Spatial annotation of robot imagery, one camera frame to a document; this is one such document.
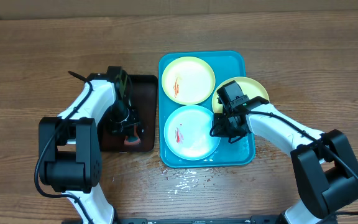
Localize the light blue plate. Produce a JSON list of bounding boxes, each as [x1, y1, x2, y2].
[[163, 105, 221, 161]]

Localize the green and orange sponge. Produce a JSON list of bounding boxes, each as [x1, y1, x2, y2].
[[124, 125, 141, 146]]

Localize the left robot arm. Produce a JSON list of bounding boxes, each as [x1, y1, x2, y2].
[[34, 70, 143, 223]]

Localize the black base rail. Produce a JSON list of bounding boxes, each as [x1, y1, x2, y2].
[[113, 215, 287, 224]]

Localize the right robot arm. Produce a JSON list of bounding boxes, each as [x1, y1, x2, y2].
[[210, 95, 358, 223]]

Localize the black rectangular tray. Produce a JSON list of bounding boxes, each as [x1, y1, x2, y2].
[[98, 75, 158, 152]]

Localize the green plate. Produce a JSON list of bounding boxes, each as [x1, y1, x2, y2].
[[161, 56, 216, 105], [212, 77, 270, 113]]

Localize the green plate top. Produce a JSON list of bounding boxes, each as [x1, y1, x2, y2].
[[161, 56, 216, 105]]

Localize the teal plastic tray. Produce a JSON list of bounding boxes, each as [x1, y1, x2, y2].
[[158, 50, 255, 168]]

